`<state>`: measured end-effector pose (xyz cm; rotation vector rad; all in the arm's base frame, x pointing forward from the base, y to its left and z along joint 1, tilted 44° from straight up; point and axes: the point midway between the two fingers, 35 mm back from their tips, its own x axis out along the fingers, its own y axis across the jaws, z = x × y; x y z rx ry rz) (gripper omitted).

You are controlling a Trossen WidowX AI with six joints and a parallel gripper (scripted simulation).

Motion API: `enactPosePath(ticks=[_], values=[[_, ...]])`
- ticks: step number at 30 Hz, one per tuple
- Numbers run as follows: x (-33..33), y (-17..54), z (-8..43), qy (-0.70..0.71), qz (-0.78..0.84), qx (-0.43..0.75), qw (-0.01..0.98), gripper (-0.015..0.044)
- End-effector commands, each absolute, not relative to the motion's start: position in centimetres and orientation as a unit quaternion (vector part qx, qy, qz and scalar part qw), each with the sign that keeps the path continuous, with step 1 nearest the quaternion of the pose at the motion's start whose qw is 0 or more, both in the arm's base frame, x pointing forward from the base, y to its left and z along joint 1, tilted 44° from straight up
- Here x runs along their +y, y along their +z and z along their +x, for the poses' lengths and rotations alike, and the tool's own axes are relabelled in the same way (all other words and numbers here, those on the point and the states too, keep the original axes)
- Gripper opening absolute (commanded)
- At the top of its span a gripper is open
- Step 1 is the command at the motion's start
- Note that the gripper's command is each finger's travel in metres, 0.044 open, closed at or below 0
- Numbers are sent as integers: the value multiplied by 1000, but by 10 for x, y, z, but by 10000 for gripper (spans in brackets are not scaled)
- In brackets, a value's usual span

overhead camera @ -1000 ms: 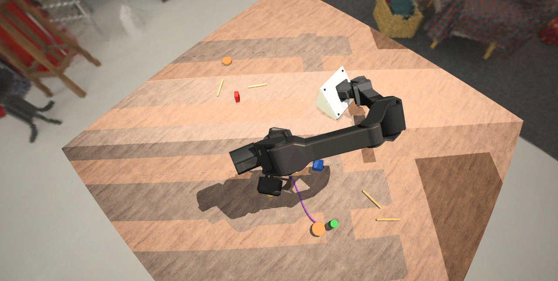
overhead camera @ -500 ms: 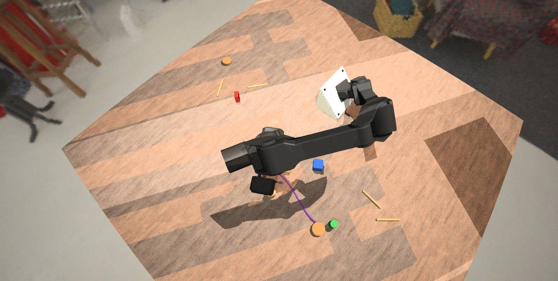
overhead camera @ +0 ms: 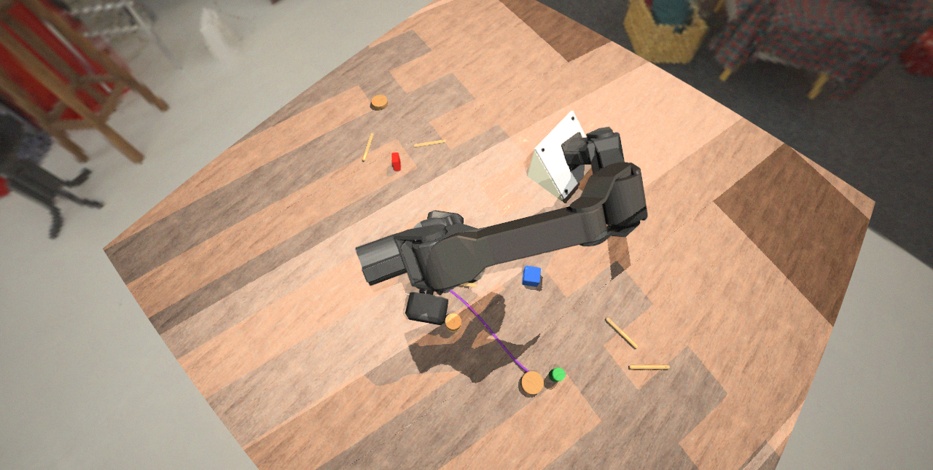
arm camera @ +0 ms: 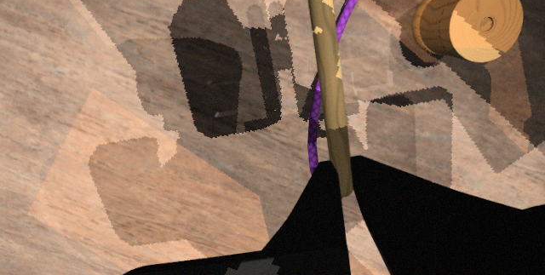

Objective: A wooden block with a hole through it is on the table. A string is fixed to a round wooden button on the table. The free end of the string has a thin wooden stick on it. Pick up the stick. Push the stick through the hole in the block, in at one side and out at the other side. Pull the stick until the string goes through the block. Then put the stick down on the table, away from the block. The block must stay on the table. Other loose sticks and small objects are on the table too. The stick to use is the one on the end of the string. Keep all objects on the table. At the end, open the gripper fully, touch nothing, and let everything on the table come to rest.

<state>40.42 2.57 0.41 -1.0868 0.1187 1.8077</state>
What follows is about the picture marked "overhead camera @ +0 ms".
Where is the orange round disc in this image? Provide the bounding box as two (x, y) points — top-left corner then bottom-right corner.
(371, 95), (388, 110)

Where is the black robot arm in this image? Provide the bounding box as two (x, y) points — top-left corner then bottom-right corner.
(356, 126), (648, 291)

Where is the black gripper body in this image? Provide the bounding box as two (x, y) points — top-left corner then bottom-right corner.
(405, 210), (456, 325)

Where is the wooden cylinder with small hole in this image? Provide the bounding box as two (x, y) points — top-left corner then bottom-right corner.
(445, 313), (461, 332)

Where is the tan round disc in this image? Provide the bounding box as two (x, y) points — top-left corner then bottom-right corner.
(520, 371), (544, 395)

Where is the dark green cylinder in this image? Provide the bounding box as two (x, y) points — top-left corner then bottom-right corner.
(549, 367), (566, 383)

